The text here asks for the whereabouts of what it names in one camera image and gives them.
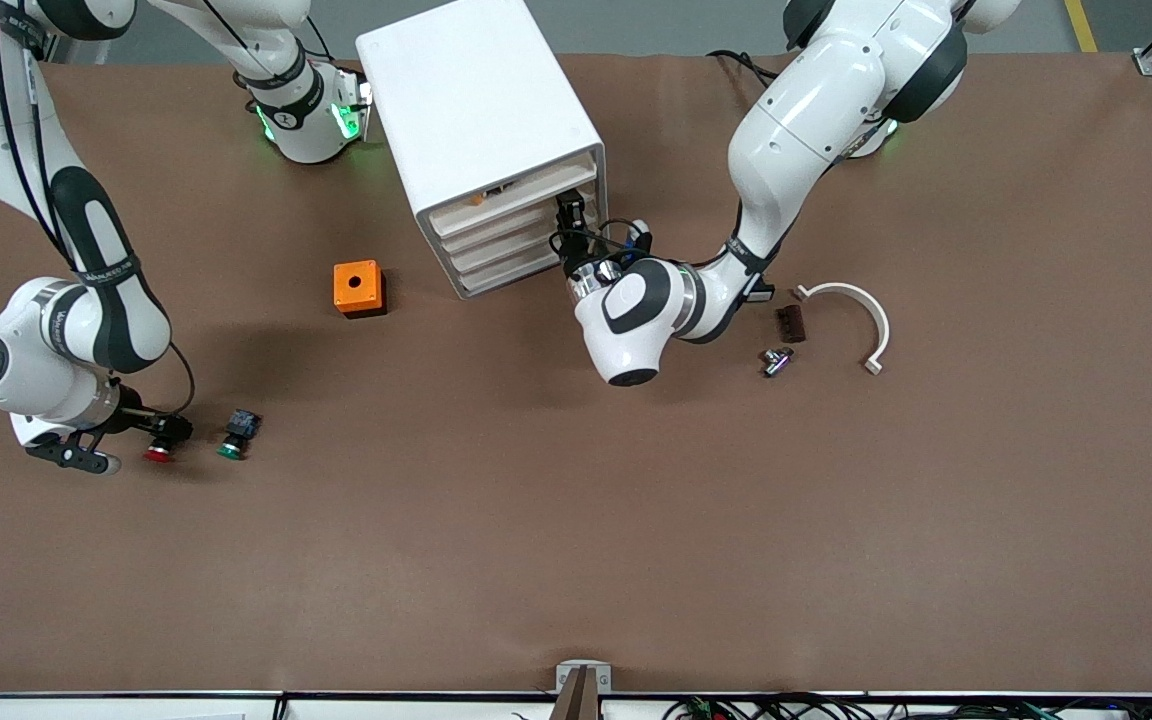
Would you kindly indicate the red push button switch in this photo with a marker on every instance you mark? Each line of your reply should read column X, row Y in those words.
column 161, row 450

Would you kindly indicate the white plastic drawer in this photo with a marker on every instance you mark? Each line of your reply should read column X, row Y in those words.
column 506, row 280
column 501, row 260
column 496, row 238
column 496, row 213

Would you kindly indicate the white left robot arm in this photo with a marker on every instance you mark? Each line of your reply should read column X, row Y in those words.
column 816, row 110

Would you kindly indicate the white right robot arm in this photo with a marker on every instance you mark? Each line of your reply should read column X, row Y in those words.
column 26, row 350

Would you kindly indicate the white drawer cabinet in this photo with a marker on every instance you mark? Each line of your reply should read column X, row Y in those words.
column 466, row 100

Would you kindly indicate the small metal fitting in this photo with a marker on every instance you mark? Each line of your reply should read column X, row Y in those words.
column 777, row 361

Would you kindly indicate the small brown block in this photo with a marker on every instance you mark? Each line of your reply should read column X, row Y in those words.
column 792, row 324

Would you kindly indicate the brown table mat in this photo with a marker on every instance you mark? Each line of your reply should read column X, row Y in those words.
column 576, row 520

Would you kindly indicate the green push button switch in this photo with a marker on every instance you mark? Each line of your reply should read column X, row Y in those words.
column 236, row 435

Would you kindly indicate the orange button enclosure box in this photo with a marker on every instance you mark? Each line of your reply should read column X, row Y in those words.
column 356, row 285

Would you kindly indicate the white curved plastic bracket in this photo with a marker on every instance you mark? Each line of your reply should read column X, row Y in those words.
column 871, row 310

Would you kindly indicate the grey metal edge bracket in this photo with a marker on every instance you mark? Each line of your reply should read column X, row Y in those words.
column 584, row 670

